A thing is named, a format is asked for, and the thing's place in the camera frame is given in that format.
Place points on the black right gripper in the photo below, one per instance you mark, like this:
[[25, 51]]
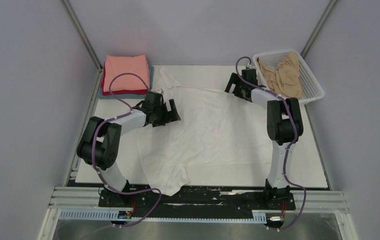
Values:
[[235, 80]]

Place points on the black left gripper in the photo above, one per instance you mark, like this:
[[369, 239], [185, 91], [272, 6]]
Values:
[[174, 114]]

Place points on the white t shirt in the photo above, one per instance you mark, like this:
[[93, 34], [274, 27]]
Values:
[[220, 140]]

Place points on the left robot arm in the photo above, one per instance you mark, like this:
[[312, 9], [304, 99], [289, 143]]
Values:
[[99, 144]]

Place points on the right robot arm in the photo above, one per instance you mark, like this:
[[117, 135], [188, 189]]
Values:
[[284, 127]]

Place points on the folded red t shirt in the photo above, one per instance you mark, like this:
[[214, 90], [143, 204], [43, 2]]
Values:
[[106, 94]]

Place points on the beige crumpled t shirt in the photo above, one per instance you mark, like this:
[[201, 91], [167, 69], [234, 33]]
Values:
[[284, 79]]

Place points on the folded peach t shirt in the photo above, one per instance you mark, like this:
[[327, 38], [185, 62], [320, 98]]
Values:
[[126, 73]]

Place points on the folded blue t shirt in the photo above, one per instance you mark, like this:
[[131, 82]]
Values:
[[123, 97]]

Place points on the white plastic basket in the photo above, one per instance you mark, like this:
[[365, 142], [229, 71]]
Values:
[[312, 90]]

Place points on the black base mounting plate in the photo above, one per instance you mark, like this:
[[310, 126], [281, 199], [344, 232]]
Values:
[[193, 201]]

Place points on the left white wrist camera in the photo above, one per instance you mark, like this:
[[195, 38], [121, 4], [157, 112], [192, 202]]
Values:
[[160, 91]]

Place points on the right aluminium frame post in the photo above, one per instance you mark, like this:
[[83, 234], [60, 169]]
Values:
[[319, 26]]

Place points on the aluminium frame post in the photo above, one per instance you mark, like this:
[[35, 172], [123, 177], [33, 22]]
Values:
[[81, 33], [319, 26]]

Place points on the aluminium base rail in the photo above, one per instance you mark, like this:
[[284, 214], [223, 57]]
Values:
[[317, 201]]

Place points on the left aluminium frame post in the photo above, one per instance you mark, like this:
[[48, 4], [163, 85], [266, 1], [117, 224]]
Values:
[[81, 33]]

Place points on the white slotted cable duct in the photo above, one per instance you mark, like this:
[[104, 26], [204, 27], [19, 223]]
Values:
[[117, 216]]

